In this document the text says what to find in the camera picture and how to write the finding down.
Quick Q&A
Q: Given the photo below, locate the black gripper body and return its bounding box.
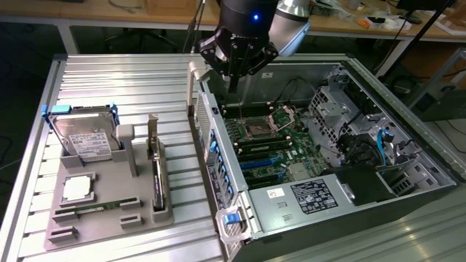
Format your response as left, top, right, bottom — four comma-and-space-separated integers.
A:
213, 0, 280, 46

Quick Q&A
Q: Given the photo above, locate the black RAM slot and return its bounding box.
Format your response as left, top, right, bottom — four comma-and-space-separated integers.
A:
223, 109, 272, 118
232, 135, 291, 145
221, 103, 271, 112

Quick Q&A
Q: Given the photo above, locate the black tripod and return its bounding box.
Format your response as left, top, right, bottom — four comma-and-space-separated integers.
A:
104, 27, 179, 54

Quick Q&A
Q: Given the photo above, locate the metal socket cover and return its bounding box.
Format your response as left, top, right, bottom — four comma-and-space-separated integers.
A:
267, 105, 297, 129

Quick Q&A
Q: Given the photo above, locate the CPU socket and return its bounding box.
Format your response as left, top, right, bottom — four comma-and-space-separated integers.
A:
245, 117, 279, 140

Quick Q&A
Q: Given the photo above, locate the perforated metal disk bay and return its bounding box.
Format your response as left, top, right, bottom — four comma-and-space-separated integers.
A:
308, 85, 364, 164

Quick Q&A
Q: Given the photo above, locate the dark RAM stick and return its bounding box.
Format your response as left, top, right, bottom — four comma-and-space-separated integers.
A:
237, 141, 291, 154

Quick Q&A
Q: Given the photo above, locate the green motherboard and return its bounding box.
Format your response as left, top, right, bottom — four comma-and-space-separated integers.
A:
221, 100, 328, 189

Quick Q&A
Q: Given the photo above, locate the white plastic holder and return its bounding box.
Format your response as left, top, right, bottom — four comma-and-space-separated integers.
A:
357, 15, 412, 31

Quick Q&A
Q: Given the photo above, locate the blue expansion slot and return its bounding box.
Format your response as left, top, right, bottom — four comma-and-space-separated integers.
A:
239, 157, 279, 169

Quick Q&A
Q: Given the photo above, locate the black slanted pole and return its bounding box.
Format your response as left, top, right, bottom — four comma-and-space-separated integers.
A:
376, 0, 460, 77

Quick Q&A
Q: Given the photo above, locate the black expansion slot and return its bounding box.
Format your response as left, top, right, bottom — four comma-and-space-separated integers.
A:
243, 174, 283, 185

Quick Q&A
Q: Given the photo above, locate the hard disk with blue caddy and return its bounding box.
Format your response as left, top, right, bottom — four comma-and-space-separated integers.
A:
41, 103, 122, 164

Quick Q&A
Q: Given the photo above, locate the black monitor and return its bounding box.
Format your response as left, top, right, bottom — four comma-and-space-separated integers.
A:
395, 0, 455, 24

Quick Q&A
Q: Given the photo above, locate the dark grey box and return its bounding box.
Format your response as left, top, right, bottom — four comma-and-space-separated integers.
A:
411, 81, 466, 122

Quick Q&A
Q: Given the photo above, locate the grey parts rack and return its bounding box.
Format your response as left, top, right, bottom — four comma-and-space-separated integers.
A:
42, 124, 176, 251

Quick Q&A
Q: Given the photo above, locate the grey power supply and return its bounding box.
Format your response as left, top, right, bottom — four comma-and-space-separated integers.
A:
247, 174, 356, 233

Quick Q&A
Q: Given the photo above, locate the silver CPU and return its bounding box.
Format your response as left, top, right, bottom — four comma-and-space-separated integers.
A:
61, 176, 92, 201

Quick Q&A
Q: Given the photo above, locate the open black PC case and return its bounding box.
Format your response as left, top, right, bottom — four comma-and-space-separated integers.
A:
185, 53, 466, 262

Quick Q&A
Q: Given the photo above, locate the green RAM stick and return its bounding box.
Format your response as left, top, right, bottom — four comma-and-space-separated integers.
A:
56, 200, 124, 215

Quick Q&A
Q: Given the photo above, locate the hanging cable with plug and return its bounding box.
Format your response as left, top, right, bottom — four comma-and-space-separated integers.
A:
181, 0, 207, 54

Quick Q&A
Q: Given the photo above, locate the grey case handle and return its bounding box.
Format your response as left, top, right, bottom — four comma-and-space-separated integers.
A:
187, 60, 209, 109

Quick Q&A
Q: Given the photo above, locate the grey coiled cable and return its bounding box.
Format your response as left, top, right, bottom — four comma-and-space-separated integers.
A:
108, 0, 145, 9

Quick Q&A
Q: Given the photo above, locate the coiled floor cable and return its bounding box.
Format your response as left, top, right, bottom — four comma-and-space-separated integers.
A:
390, 75, 415, 94

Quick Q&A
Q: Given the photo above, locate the black wire bundle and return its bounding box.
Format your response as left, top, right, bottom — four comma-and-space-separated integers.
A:
336, 133, 382, 168

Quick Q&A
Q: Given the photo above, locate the blue wire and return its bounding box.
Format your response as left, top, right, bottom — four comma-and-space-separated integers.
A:
375, 128, 390, 168

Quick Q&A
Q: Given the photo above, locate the aluminium frame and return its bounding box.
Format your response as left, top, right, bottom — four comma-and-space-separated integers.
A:
406, 47, 466, 110

